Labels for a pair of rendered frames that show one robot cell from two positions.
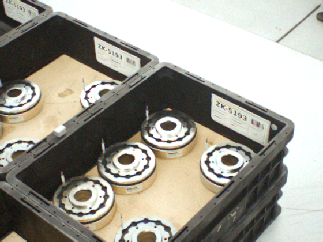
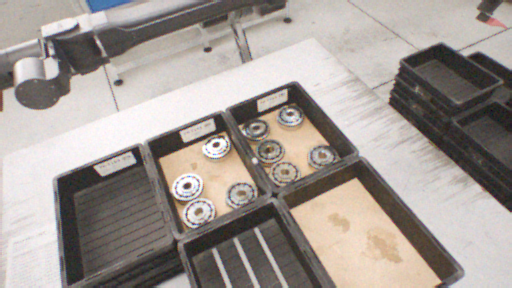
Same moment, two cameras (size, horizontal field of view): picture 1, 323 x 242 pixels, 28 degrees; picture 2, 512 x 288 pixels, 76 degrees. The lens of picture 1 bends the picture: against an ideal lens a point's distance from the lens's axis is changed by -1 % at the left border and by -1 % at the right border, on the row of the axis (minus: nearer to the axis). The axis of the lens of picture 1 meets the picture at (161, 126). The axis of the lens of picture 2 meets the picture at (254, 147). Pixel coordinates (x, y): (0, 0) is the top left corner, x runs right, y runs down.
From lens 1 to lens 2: 0.86 m
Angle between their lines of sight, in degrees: 41
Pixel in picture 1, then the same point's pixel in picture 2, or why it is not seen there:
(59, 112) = (208, 172)
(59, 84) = (184, 167)
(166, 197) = (293, 145)
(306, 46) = (131, 99)
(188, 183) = (288, 135)
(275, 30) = (108, 104)
